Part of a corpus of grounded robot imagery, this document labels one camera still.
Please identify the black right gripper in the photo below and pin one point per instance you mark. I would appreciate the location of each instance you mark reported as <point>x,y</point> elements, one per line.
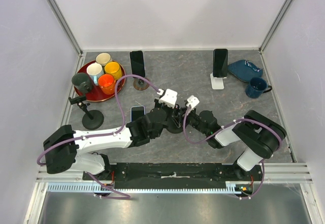
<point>188,115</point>

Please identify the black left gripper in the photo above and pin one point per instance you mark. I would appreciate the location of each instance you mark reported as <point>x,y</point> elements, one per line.
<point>159,104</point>

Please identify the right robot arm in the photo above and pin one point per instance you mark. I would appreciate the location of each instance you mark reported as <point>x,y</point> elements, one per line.
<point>262,137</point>

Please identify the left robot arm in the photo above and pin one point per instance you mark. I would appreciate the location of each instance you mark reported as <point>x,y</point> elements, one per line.
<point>73,149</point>

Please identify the black round-base phone stand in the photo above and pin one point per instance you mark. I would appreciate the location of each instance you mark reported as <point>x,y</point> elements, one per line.
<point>92,119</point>

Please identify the aluminium corner frame post right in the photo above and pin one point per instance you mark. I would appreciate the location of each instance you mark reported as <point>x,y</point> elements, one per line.
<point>277,21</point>

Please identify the orange mug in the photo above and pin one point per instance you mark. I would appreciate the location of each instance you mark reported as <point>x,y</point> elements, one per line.
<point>107,84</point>

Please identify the cream beige mug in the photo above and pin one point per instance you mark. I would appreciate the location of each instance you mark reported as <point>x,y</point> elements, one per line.
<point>103,59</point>

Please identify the light blue cased phone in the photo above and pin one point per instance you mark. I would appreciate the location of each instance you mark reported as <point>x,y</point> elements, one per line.
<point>137,112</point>

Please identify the dark green mug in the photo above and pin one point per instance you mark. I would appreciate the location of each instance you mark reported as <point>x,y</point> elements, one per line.
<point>82,82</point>

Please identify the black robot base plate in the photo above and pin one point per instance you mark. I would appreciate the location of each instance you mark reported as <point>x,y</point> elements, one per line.
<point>177,175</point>

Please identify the round wooden phone stand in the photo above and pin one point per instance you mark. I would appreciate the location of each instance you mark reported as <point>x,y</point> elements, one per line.
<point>140,84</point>

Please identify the dark blue ceramic mug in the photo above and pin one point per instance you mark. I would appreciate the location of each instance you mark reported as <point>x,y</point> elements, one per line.
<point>256,87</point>

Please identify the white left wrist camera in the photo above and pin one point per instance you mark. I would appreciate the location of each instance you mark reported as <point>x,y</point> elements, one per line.
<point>167,97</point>

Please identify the aluminium corner frame post left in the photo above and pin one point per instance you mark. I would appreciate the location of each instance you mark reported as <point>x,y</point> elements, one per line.
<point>64,25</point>

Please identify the light blue cable duct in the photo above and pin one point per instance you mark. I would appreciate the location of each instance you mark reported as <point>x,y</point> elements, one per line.
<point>92,187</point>

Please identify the black phone on white stand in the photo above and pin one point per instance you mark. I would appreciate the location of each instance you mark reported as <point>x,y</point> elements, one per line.
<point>220,63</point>

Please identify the white mug blue handle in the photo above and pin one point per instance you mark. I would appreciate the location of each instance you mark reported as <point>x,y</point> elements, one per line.
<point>95,71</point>

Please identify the aluminium front frame rail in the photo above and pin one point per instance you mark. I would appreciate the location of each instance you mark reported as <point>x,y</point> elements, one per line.
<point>275,173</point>

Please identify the white phone stand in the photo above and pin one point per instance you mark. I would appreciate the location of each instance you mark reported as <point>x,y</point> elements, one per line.
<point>216,83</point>

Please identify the black phone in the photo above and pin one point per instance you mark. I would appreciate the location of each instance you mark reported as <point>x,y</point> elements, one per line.
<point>137,63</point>
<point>220,63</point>

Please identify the aluminium corner frame post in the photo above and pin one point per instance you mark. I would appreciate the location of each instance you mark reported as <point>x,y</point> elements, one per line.
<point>64,25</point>
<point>277,21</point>

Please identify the yellow mug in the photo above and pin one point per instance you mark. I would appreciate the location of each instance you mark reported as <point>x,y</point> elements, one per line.
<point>113,68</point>

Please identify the blue shell-shaped plate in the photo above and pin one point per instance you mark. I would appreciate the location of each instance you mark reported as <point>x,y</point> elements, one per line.
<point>245,70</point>

